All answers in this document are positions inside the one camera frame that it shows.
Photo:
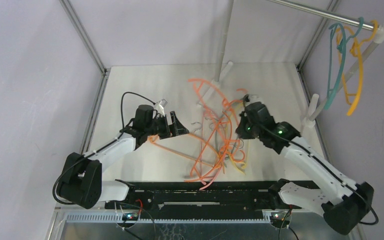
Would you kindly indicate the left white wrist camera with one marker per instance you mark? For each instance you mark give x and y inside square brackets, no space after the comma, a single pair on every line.
[161,105]

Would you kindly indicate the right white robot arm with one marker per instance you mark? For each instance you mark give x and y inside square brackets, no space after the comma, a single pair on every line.
[341,201]

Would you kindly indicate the teal plastic hanger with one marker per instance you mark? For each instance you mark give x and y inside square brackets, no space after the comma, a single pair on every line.
[341,48]

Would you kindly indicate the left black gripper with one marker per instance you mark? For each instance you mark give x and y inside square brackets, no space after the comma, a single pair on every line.
[178,129]

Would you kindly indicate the orange plastic hanger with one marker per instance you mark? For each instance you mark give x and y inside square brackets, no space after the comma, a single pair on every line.
[210,96]

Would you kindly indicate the pale yellow hanger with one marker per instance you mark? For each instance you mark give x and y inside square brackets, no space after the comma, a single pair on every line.
[235,110]

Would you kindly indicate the yellow-orange plastic hanger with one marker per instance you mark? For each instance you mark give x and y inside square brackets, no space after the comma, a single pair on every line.
[354,48]

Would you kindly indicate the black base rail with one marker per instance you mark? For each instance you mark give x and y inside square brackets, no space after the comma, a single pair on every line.
[250,195]

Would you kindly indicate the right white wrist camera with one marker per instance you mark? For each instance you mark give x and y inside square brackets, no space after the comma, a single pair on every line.
[250,99]

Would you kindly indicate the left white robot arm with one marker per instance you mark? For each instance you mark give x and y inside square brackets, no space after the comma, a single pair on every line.
[81,180]

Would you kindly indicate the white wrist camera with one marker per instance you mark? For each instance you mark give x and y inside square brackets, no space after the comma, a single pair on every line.
[161,105]
[250,99]

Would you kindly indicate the clothes rack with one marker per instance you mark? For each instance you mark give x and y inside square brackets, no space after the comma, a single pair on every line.
[329,17]

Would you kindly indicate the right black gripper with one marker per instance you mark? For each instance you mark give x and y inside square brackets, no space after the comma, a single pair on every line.
[245,124]

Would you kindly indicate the pink hanger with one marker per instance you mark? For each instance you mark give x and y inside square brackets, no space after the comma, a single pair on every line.
[208,178]

